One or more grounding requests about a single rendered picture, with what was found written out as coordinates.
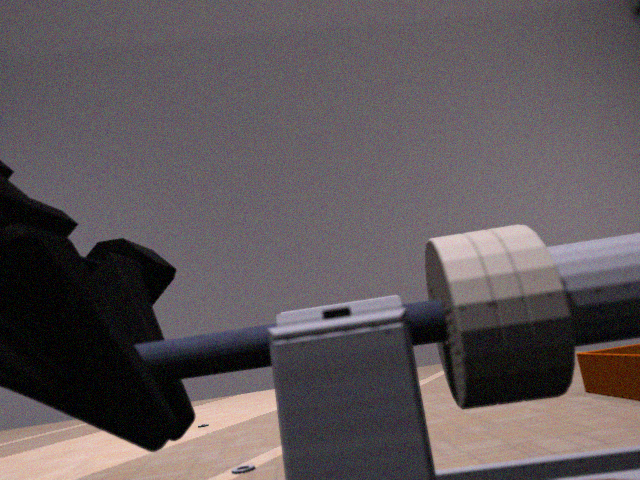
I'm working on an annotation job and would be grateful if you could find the orange shallow tray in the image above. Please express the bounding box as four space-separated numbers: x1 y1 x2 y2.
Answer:
576 344 640 401

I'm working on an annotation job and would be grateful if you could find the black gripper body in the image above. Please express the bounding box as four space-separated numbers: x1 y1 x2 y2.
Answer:
0 161 176 306

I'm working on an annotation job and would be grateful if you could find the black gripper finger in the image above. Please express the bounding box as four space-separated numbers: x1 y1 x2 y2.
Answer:
0 224 178 452
92 252 196 441

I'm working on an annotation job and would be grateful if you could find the beige disc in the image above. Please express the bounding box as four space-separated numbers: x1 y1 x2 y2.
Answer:
425 234 505 409

